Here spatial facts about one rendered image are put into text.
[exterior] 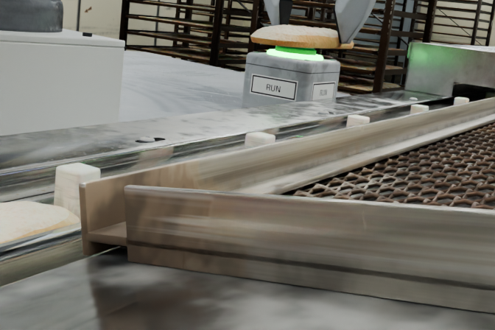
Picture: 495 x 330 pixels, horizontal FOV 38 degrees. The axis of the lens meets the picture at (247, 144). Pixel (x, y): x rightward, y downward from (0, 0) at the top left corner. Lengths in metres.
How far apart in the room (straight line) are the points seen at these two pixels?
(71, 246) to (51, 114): 0.35
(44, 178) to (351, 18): 0.19
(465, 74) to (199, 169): 0.70
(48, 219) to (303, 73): 0.43
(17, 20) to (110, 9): 6.24
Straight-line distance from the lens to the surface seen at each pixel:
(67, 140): 0.37
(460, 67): 0.86
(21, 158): 0.33
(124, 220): 0.15
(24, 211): 0.26
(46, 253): 0.22
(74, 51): 0.58
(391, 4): 2.66
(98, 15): 6.70
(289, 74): 0.66
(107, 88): 0.60
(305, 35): 0.39
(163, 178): 0.16
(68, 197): 0.28
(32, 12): 0.59
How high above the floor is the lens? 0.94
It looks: 11 degrees down
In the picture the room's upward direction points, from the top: 7 degrees clockwise
